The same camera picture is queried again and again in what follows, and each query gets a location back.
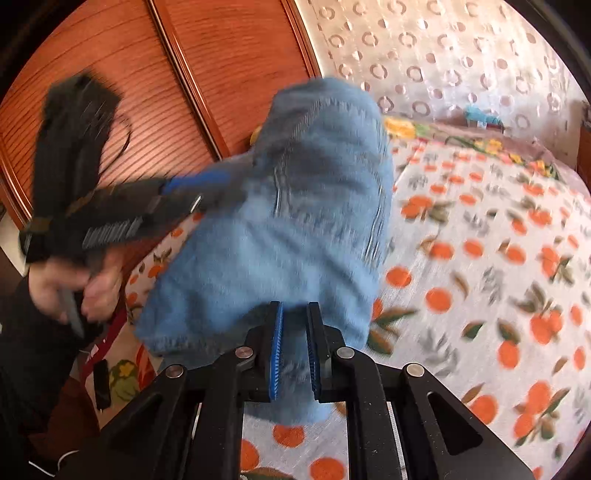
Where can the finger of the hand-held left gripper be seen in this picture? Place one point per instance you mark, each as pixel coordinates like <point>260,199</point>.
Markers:
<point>194,203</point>
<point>194,181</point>

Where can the wooden slatted wardrobe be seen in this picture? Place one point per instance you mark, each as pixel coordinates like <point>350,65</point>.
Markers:
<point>194,69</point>

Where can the person's left hand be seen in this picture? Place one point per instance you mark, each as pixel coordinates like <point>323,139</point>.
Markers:
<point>104,286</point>

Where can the white circle-patterned curtain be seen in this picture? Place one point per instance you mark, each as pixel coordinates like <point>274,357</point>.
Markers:
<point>438,55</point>

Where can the light blue fluffy bundle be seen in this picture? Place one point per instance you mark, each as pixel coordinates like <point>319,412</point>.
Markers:
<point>480,116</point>

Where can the soft light blue pants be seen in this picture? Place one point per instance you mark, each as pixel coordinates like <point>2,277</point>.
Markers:
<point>300,240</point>

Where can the orange-print white bedsheet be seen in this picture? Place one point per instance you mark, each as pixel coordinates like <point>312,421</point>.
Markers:
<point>461,286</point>

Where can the person's left forearm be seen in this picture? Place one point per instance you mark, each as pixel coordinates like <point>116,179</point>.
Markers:
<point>27,369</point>

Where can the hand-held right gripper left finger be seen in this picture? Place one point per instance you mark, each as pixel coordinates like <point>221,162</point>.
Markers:
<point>276,355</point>

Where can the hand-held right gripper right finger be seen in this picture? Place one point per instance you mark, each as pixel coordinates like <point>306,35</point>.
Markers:
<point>314,355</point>

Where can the floral pink blanket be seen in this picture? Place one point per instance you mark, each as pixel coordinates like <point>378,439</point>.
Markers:
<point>489,147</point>

